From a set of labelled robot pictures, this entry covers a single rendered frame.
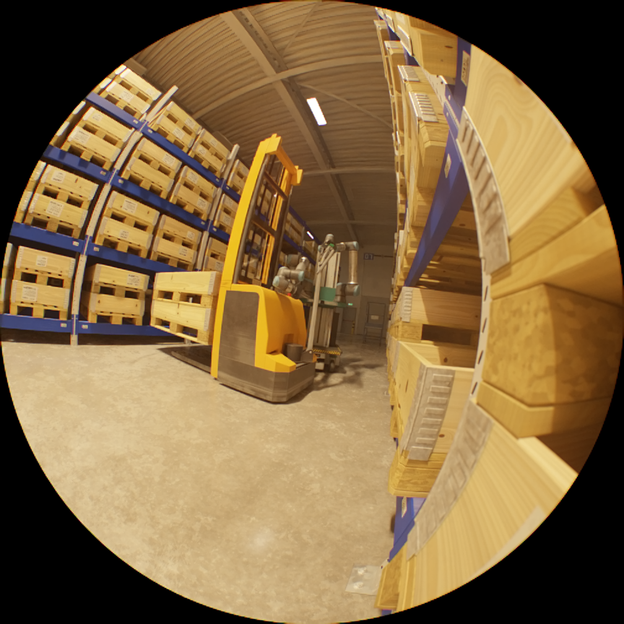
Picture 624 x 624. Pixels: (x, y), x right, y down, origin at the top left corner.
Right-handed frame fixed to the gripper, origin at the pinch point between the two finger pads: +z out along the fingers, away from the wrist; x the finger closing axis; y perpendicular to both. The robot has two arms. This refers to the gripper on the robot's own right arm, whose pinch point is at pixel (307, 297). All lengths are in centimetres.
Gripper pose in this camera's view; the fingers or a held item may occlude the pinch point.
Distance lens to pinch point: 189.9
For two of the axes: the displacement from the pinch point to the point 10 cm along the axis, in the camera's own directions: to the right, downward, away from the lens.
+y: 3.9, 0.2, -9.2
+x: 3.8, -9.1, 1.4
